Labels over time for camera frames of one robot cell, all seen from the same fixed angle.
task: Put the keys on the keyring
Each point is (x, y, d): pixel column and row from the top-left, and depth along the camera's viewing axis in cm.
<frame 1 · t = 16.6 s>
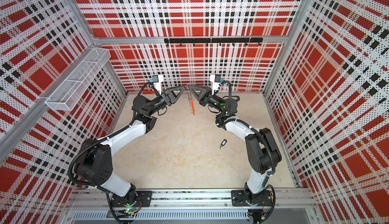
left hand: (185, 89, 67), fingers open
right hand: (188, 88, 65), fingers closed
black head small key: (224, 142, 95), on the table

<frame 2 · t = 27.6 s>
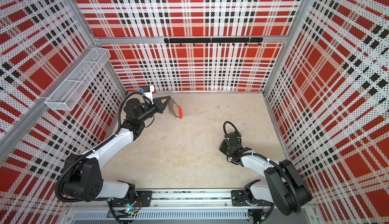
left hand: (170, 99, 78), fingers closed
right hand: (221, 147, 90), fingers closed
silver keyring with red handle: (170, 105, 85), point 24 cm above the table
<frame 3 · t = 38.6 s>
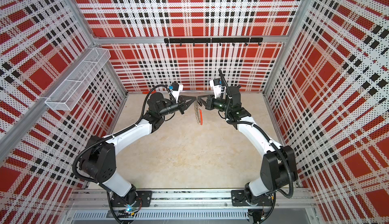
left hand: (195, 100, 75), fingers closed
right hand: (199, 98, 75), fingers closed
silver keyring with red handle: (198, 113, 90), point 17 cm above the table
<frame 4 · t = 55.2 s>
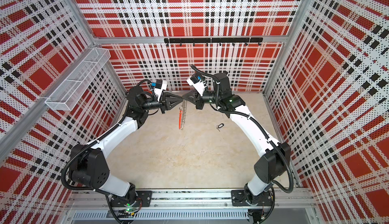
left hand: (181, 100, 70), fingers closed
right hand: (184, 97, 68), fingers closed
silver keyring with red handle: (180, 115, 68), point 34 cm above the table
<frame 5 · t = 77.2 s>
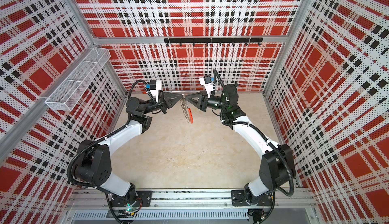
left hand: (182, 97, 67), fingers closed
right hand: (186, 99, 66), fingers closed
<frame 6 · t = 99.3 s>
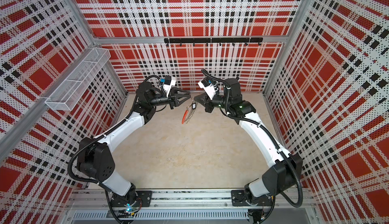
left hand: (189, 96, 71), fingers open
right hand: (195, 99, 69), fingers closed
